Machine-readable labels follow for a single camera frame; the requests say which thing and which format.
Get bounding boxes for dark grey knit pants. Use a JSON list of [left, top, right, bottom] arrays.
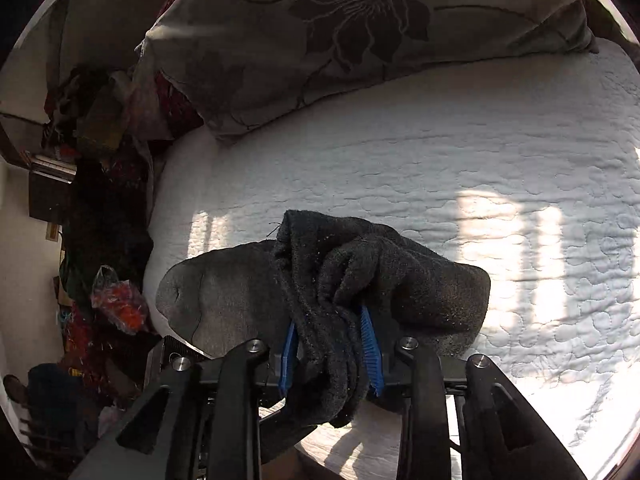
[[155, 209, 493, 463]]

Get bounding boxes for plastic bag with clothes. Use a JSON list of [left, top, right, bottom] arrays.
[[90, 266, 149, 335]]

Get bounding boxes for white quilted bedspread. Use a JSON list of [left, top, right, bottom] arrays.
[[143, 39, 639, 479]]

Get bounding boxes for beige floral embroidered pillow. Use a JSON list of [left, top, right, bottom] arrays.
[[127, 0, 594, 140]]

